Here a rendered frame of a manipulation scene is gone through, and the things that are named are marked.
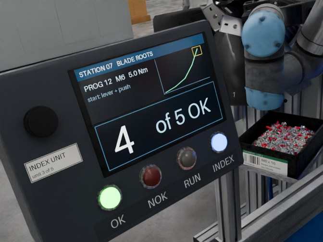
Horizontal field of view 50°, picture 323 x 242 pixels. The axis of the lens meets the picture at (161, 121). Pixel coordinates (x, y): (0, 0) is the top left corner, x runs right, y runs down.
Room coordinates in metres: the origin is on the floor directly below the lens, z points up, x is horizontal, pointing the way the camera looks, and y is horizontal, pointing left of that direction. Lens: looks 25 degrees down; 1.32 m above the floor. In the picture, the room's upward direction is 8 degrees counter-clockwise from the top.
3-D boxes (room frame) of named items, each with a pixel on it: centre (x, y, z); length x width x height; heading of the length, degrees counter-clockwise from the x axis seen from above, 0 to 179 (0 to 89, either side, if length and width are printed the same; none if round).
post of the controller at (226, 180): (0.47, -0.09, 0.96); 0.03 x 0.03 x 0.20; 32
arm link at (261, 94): (0.67, -0.23, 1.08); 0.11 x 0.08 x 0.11; 121
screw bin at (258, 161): (0.80, -0.31, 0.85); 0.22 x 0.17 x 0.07; 136
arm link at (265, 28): (0.66, -0.22, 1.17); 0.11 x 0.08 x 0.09; 159
